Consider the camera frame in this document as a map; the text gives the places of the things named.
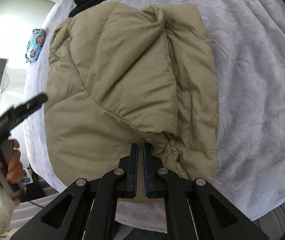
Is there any blue cartoon printed cloth bundle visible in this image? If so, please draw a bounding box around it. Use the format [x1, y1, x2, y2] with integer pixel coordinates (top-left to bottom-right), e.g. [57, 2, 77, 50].
[24, 28, 47, 63]

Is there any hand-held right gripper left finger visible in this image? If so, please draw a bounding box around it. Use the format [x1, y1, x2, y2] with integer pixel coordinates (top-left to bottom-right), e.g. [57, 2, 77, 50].
[10, 143, 139, 240]

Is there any lavender plush blanket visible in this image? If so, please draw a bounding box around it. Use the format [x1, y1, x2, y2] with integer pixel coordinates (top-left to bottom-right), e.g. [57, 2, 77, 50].
[24, 0, 285, 233]

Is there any beige puffer jacket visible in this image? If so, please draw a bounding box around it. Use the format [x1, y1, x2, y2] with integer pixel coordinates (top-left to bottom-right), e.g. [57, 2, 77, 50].
[44, 1, 219, 184]

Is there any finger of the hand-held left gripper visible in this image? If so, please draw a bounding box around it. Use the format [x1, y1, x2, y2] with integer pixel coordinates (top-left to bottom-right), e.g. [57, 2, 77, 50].
[10, 94, 48, 127]

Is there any person's left hand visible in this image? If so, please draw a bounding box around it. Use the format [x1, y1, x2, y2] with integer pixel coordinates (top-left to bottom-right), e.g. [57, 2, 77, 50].
[0, 139, 25, 188]

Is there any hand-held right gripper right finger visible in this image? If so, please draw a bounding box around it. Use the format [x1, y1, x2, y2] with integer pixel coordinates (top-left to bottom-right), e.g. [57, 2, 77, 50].
[143, 143, 269, 240]

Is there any thin television cable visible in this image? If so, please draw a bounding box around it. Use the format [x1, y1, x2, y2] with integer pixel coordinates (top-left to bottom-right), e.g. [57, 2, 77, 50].
[2, 72, 10, 92]

